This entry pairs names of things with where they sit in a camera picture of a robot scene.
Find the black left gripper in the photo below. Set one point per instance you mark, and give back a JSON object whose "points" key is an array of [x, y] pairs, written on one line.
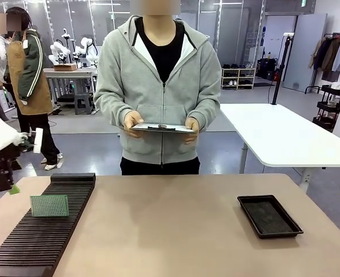
{"points": [[2, 155]]}

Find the green perforated PCB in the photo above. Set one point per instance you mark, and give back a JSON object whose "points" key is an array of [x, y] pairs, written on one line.
{"points": [[50, 205]]}

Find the grey clipboard with paper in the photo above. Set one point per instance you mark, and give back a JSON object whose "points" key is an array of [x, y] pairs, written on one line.
{"points": [[161, 127]]}

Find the person's left forearm grey sleeve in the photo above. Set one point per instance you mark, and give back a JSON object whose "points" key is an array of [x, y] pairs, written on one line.
{"points": [[205, 112]]}

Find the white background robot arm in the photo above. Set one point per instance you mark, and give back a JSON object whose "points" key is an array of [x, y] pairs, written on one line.
{"points": [[86, 49], [58, 50]]}

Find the person's right forearm grey sleeve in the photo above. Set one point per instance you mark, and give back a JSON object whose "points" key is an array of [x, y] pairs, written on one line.
{"points": [[112, 109]]}

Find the black slotted PCB rack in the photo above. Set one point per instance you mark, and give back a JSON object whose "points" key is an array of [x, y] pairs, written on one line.
{"points": [[42, 231]]}

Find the person's right hand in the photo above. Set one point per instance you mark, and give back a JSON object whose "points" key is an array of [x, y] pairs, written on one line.
{"points": [[132, 119]]}

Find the person's left hand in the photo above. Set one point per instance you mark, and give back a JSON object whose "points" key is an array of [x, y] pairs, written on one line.
{"points": [[195, 125]]}

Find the person with brown apron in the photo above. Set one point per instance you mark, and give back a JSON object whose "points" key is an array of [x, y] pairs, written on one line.
{"points": [[28, 75]]}

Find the grey plastic step stool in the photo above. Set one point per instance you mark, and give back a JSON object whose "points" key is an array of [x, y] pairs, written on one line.
{"points": [[83, 104]]}

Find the grey background workbench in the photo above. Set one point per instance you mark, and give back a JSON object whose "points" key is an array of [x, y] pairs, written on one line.
{"points": [[68, 75]]}

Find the brown cardboard box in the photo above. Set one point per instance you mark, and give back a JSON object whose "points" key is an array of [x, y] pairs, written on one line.
{"points": [[65, 67]]}

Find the person in grey hoodie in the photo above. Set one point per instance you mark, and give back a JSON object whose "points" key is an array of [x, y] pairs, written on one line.
{"points": [[158, 86]]}

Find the wooden shoe rack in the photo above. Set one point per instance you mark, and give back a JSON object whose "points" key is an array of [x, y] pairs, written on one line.
{"points": [[239, 78]]}

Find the black shallow plastic tray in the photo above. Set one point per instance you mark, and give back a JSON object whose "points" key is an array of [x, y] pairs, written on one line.
{"points": [[269, 217]]}

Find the white side table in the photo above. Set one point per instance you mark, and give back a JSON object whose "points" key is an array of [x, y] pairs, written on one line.
{"points": [[282, 132]]}

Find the grey partition panel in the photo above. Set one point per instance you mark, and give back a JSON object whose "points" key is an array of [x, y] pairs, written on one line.
{"points": [[305, 52]]}

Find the black utility cart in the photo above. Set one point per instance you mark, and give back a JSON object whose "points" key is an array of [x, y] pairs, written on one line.
{"points": [[330, 106]]}

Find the clothes rack with coats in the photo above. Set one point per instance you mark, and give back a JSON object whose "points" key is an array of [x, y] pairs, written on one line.
{"points": [[331, 54]]}

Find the black camera pole stand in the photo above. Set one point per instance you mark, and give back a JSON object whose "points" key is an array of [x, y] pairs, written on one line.
{"points": [[280, 69]]}

